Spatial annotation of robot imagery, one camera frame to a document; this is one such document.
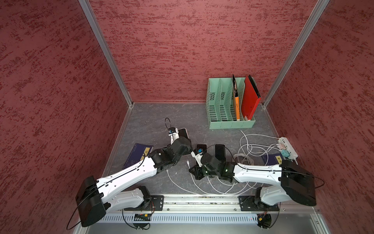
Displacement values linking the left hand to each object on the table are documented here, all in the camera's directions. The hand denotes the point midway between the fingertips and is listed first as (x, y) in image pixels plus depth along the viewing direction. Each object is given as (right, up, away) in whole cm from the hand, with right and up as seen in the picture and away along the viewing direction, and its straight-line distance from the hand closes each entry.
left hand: (185, 145), depth 78 cm
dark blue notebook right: (+55, -12, +12) cm, 58 cm away
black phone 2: (+11, -5, +17) cm, 21 cm away
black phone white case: (+22, -7, +12) cm, 26 cm away
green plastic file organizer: (+29, +27, +39) cm, 55 cm away
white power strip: (+68, -4, +15) cm, 69 cm away
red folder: (+43, +28, +16) cm, 54 cm away
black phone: (-1, +7, 0) cm, 7 cm away
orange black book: (+31, +25, +7) cm, 40 cm away
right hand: (+3, -16, 0) cm, 16 cm away
